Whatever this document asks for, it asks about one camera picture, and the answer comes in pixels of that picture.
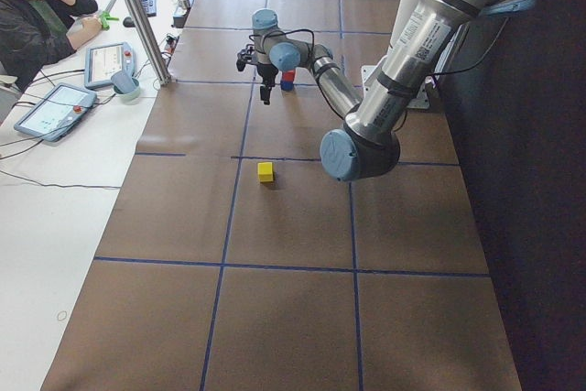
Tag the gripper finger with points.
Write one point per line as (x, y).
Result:
(265, 94)

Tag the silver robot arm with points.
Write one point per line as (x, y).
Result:
(366, 145)

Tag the seated person black jacket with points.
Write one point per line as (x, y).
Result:
(36, 33)

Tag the far teach pendant tablet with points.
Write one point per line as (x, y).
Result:
(103, 62)

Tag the teach pendant tablet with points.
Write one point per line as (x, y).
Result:
(103, 62)
(57, 113)

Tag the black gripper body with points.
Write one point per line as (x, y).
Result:
(266, 72)

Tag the blue plastic cup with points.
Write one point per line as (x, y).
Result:
(123, 82)

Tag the near teach pendant tablet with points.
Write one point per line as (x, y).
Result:
(57, 113)

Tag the black computer mouse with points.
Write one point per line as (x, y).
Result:
(129, 22)

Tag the green plastic tool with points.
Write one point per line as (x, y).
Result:
(106, 19)

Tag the blue wooden block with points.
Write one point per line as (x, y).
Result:
(287, 86)

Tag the aluminium frame post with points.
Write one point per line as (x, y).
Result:
(149, 41)

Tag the red wooden block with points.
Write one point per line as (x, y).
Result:
(288, 76)

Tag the yellow wooden block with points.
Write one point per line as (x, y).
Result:
(265, 172)

